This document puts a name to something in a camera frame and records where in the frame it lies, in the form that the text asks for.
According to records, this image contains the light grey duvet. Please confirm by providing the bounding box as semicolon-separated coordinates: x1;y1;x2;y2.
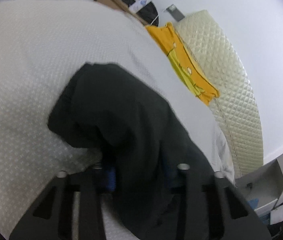
0;0;234;238

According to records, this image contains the black bag on nightstand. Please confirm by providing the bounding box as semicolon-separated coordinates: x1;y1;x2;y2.
122;0;159;27

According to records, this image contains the white spray bottle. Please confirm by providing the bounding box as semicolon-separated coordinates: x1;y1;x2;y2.
128;0;153;14

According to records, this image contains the yellow crown pillow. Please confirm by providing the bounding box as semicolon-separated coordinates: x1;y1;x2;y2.
146;22;220;105

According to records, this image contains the wall power socket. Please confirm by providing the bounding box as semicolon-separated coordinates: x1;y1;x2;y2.
163;4;185;22

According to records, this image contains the black puffer jacket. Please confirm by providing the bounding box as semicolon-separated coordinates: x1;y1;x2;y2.
48;63;224;239

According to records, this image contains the cardboard box nightstand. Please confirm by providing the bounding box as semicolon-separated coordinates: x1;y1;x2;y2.
93;0;148;26

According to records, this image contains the grey wall cabinet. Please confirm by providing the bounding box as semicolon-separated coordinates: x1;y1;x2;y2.
236;154;283;225

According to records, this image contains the cream quilted headboard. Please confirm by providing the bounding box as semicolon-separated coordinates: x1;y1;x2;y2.
175;10;264;178

